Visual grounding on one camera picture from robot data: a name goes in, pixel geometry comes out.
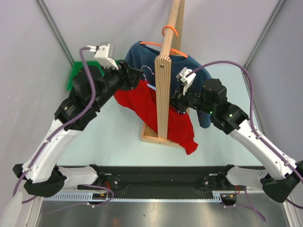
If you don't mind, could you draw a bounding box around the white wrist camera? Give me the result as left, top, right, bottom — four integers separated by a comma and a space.
176, 67, 196, 95
86, 43, 119, 70

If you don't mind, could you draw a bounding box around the light blue hanger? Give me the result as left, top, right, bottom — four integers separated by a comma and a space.
141, 65, 156, 91

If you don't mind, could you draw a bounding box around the purple cable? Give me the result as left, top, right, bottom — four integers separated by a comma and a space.
187, 60, 303, 209
13, 46, 98, 204

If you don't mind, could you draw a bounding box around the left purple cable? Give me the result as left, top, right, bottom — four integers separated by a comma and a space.
13, 46, 98, 204

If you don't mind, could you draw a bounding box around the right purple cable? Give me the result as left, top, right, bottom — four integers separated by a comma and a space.
187, 60, 303, 209

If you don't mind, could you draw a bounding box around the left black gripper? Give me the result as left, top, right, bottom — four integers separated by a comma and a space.
92, 59, 143, 109

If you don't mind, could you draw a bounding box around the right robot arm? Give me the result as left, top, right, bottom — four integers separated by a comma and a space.
170, 79, 303, 203

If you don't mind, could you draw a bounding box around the red t shirt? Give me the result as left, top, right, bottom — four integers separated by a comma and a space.
114, 80, 198, 155

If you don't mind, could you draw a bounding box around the blue t shirt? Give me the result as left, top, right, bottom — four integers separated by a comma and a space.
124, 40, 213, 129

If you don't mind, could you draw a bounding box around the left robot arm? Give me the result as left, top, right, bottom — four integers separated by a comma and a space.
13, 60, 143, 197

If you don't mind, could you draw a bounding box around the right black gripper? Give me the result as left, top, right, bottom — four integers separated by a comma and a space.
164, 82, 215, 115

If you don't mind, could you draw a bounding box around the wooden hanger stand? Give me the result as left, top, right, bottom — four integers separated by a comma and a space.
141, 0, 185, 148

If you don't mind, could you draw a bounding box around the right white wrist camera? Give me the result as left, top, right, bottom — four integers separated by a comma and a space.
176, 67, 196, 95

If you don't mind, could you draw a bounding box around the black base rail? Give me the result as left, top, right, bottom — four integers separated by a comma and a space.
91, 164, 244, 200

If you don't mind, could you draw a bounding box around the orange hanger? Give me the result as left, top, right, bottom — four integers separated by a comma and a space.
140, 25, 188, 58

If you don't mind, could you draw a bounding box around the white cable duct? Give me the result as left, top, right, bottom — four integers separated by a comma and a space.
44, 190, 237, 203

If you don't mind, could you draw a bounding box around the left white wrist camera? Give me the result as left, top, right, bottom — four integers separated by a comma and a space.
86, 43, 119, 70

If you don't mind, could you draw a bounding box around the green plastic tray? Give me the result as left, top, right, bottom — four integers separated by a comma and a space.
66, 61, 105, 91

